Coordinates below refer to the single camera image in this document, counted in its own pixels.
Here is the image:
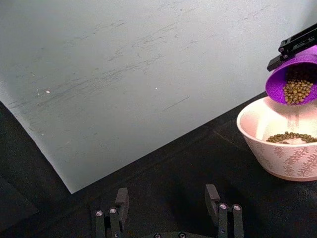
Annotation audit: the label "brown beans in pink bowl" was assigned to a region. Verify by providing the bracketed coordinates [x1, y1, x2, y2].
[266, 131, 317, 144]

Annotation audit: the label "purple plastic cup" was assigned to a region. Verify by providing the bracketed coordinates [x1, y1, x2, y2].
[264, 45, 317, 107]

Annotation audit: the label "black table cloth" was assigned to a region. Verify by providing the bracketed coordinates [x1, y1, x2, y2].
[0, 91, 317, 238]

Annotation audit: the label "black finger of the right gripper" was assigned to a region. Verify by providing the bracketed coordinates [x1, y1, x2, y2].
[266, 23, 317, 72]

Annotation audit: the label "brown beans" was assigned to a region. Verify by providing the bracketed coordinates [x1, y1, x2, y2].
[282, 64, 317, 105]
[266, 131, 317, 144]

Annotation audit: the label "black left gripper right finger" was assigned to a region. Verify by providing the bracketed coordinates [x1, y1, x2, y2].
[205, 184, 245, 238]

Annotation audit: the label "pink bowl with leaf pattern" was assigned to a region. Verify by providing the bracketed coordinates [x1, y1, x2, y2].
[236, 95, 317, 182]

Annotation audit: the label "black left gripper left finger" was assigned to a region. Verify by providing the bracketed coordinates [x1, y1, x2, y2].
[95, 187, 130, 238]

